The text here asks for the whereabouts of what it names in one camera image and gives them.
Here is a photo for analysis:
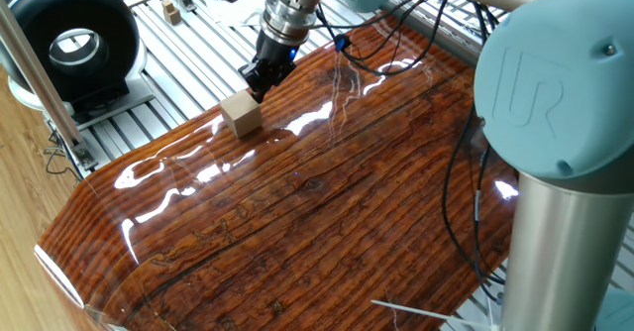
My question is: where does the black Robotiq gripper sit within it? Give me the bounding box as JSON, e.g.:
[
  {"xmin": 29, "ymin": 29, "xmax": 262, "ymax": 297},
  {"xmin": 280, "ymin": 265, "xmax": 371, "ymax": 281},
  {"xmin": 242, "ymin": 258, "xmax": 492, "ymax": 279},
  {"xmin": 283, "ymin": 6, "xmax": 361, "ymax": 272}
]
[{"xmin": 237, "ymin": 28, "xmax": 299, "ymax": 105}]

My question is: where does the light wooden cube block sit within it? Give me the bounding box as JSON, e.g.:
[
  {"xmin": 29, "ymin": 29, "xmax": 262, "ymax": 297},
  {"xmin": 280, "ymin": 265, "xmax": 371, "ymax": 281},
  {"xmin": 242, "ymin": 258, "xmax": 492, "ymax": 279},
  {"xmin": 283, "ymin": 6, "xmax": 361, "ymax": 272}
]
[{"xmin": 219, "ymin": 89, "xmax": 264, "ymax": 139}]

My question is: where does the silver wrist coupling flange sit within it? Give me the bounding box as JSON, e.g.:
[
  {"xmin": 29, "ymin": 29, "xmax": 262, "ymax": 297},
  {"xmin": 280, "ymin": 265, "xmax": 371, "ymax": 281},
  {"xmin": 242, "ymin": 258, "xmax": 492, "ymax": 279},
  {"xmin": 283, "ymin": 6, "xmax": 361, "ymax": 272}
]
[{"xmin": 261, "ymin": 0, "xmax": 324, "ymax": 48}]

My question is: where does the white crumpled cloth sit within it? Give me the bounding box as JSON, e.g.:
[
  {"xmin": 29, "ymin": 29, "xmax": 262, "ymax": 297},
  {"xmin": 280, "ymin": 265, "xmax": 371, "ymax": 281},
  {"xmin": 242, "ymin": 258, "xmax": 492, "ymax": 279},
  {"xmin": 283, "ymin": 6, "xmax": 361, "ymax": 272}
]
[{"xmin": 203, "ymin": 0, "xmax": 278, "ymax": 29}]

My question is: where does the grey metal plate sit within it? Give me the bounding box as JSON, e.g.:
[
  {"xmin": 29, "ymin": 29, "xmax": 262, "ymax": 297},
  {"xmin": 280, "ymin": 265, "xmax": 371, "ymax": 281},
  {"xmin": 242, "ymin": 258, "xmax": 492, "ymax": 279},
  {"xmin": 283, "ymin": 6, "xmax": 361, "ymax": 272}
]
[{"xmin": 72, "ymin": 75, "xmax": 158, "ymax": 133}]

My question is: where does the glossy wood grain mat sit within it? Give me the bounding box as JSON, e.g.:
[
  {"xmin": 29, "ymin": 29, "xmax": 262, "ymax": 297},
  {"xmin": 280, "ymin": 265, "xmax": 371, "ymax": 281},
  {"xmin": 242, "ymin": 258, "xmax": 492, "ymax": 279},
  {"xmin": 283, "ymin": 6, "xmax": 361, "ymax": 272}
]
[{"xmin": 35, "ymin": 16, "xmax": 521, "ymax": 331}]

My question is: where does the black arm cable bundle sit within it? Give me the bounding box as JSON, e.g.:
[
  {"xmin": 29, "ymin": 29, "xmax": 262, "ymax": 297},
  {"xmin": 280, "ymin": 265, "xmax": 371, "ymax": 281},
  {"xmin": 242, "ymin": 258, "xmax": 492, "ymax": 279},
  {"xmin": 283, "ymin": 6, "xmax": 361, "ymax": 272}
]
[{"xmin": 314, "ymin": 0, "xmax": 506, "ymax": 305}]

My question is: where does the thin black floor cable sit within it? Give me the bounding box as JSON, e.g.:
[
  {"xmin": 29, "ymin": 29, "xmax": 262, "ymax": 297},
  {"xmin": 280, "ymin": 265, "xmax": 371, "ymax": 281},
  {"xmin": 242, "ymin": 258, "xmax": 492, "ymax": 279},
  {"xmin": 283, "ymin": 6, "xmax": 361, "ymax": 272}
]
[{"xmin": 43, "ymin": 130, "xmax": 84, "ymax": 182}]

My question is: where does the aluminium frame post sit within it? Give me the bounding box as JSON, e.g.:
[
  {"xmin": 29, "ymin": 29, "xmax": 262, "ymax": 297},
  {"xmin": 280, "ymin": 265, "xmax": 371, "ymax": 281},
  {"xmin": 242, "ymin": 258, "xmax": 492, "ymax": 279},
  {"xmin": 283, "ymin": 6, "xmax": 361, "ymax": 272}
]
[{"xmin": 0, "ymin": 0, "xmax": 99, "ymax": 172}]

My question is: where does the black ring-shaped fan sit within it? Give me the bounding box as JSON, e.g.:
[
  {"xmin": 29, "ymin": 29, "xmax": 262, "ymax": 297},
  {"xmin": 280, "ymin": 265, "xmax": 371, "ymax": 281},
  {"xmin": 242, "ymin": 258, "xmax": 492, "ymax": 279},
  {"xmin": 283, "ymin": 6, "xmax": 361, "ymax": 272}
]
[{"xmin": 2, "ymin": 0, "xmax": 150, "ymax": 114}]

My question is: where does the white cable tie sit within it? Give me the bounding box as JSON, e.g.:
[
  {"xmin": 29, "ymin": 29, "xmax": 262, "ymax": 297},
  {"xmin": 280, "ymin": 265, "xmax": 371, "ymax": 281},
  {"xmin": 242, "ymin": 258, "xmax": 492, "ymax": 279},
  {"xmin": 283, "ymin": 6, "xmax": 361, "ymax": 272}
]
[{"xmin": 370, "ymin": 298, "xmax": 499, "ymax": 331}]

